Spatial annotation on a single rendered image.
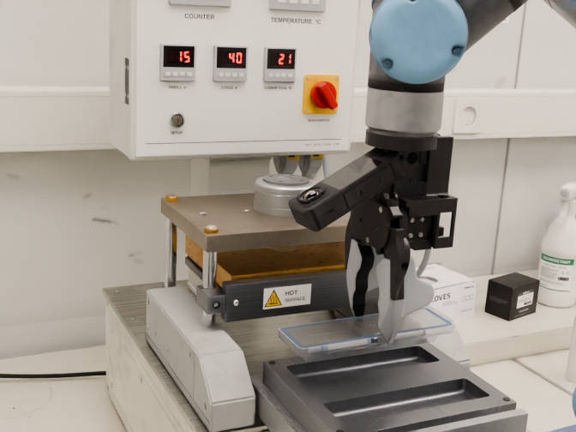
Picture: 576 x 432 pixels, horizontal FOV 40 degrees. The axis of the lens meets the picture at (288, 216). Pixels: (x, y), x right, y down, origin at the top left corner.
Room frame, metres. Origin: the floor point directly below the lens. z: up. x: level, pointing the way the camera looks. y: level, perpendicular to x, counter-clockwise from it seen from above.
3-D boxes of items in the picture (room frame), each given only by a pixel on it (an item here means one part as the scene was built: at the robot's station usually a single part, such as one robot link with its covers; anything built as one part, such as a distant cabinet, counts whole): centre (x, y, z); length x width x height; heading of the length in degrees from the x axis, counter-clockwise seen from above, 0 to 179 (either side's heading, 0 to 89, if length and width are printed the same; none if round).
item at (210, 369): (0.86, 0.10, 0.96); 0.25 x 0.05 x 0.07; 26
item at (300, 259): (0.98, 0.00, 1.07); 0.22 x 0.17 x 0.10; 116
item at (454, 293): (1.44, -0.24, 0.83); 0.23 x 0.12 x 0.07; 126
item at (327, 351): (0.78, -0.09, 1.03); 0.18 x 0.06 x 0.02; 116
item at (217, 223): (1.01, 0.00, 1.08); 0.31 x 0.24 x 0.13; 116
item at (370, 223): (0.80, -0.12, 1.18); 0.09 x 0.08 x 0.12; 116
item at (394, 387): (0.74, -0.11, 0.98); 0.20 x 0.17 x 0.03; 116
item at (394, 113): (0.79, -0.11, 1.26); 0.08 x 0.08 x 0.05
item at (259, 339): (1.01, 0.02, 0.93); 0.46 x 0.35 x 0.01; 26
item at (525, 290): (1.49, -0.45, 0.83); 0.09 x 0.06 x 0.07; 130
